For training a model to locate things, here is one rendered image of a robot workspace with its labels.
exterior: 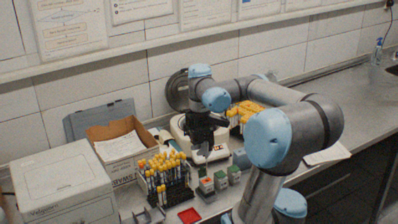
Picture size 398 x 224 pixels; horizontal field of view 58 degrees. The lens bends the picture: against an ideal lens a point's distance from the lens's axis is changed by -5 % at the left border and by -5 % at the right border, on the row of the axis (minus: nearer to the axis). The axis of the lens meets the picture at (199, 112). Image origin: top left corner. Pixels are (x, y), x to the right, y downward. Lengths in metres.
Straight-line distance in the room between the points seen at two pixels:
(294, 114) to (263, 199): 0.26
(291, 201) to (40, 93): 1.10
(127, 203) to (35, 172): 0.42
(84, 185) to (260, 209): 0.52
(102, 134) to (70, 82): 0.28
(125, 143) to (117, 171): 0.23
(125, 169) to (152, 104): 0.45
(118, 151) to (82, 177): 0.52
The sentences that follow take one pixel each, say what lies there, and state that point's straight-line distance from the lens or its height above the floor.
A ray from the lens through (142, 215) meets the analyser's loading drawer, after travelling 1.41.
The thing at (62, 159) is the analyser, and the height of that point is 1.17.
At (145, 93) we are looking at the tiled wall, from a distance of 1.84.
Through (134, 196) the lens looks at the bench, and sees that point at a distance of 1.55.
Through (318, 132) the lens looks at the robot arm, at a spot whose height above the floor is 1.49.
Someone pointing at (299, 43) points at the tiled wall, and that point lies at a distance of 2.33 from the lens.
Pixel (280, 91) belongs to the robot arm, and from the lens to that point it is 1.01.
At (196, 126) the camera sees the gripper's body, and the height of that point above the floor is 1.23.
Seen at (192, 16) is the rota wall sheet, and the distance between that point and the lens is 1.81.
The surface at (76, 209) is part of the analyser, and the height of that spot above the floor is 1.11.
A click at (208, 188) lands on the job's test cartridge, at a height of 0.93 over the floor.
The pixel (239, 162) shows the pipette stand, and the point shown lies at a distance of 1.59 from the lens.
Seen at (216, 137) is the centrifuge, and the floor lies 0.97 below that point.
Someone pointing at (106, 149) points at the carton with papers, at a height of 0.94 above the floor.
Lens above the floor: 1.92
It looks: 31 degrees down
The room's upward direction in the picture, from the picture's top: 1 degrees counter-clockwise
